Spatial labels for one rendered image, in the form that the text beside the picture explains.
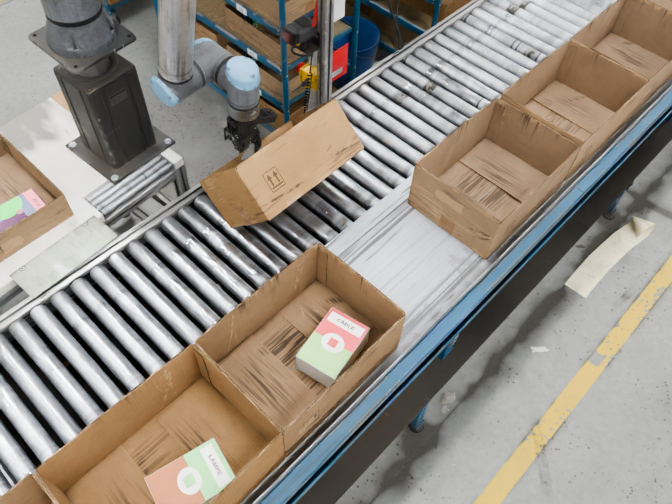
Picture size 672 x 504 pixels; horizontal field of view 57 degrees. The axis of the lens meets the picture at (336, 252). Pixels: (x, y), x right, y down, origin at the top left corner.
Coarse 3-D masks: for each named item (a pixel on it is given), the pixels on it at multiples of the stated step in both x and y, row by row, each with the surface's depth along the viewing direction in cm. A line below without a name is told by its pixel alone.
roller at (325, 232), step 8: (296, 200) 202; (288, 208) 200; (296, 208) 199; (304, 208) 199; (296, 216) 199; (304, 216) 197; (312, 216) 197; (304, 224) 198; (312, 224) 196; (320, 224) 195; (312, 232) 197; (320, 232) 195; (328, 232) 194; (336, 232) 195; (328, 240) 193
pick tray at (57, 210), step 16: (0, 144) 204; (0, 160) 206; (16, 160) 206; (0, 176) 201; (16, 176) 202; (32, 176) 202; (0, 192) 198; (16, 192) 198; (48, 192) 198; (48, 208) 185; (64, 208) 190; (16, 224) 179; (32, 224) 184; (48, 224) 189; (0, 240) 179; (16, 240) 183; (32, 240) 188; (0, 256) 182
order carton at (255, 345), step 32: (320, 256) 157; (288, 288) 158; (320, 288) 165; (352, 288) 156; (224, 320) 142; (256, 320) 155; (288, 320) 160; (320, 320) 160; (384, 320) 153; (224, 352) 152; (256, 352) 154; (288, 352) 155; (384, 352) 149; (256, 384) 149; (288, 384) 149; (320, 384) 150; (352, 384) 145; (288, 416) 145; (320, 416) 140; (288, 448) 137
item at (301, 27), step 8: (304, 16) 202; (288, 24) 199; (296, 24) 199; (304, 24) 199; (288, 32) 197; (296, 32) 197; (304, 32) 198; (312, 32) 201; (288, 40) 198; (296, 40) 198; (304, 40) 201; (304, 48) 206
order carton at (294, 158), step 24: (312, 120) 177; (336, 120) 181; (264, 144) 201; (288, 144) 173; (312, 144) 177; (336, 144) 181; (360, 144) 185; (240, 168) 165; (264, 168) 169; (288, 168) 172; (312, 168) 176; (336, 168) 181; (216, 192) 184; (240, 192) 171; (264, 192) 169; (288, 192) 172; (240, 216) 182; (264, 216) 170
